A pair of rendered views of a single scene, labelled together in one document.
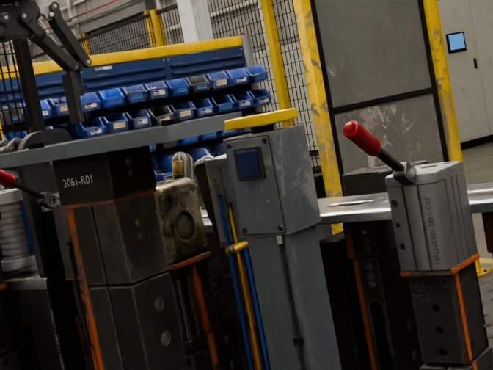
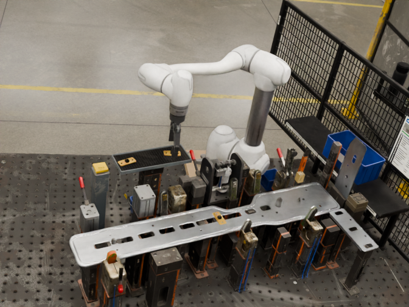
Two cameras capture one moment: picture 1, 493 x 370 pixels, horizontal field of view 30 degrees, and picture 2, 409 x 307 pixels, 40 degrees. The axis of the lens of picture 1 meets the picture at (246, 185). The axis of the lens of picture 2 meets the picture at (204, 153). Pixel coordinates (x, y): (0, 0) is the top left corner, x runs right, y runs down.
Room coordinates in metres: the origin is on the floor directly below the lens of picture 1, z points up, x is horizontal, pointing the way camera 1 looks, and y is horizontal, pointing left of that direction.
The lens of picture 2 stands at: (2.16, -1.80, 2.83)
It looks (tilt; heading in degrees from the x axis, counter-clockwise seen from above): 36 degrees down; 110
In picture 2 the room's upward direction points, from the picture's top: 11 degrees clockwise
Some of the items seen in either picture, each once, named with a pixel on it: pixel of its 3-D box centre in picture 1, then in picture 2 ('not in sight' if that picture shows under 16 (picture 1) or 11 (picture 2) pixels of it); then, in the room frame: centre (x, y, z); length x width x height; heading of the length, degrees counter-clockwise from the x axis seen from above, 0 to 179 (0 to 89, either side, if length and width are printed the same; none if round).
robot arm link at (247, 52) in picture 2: not in sight; (245, 56); (1.33, 0.83, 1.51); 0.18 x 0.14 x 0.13; 82
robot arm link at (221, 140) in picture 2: not in sight; (222, 144); (1.30, 0.85, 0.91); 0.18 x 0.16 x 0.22; 172
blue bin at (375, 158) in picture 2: not in sight; (352, 156); (2.03, 0.95, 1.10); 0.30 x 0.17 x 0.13; 147
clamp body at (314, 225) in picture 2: not in sight; (305, 248); (2.00, 0.35, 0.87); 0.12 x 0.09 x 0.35; 142
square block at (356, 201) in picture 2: not in sight; (348, 223); (2.14, 0.66, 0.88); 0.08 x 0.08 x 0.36; 52
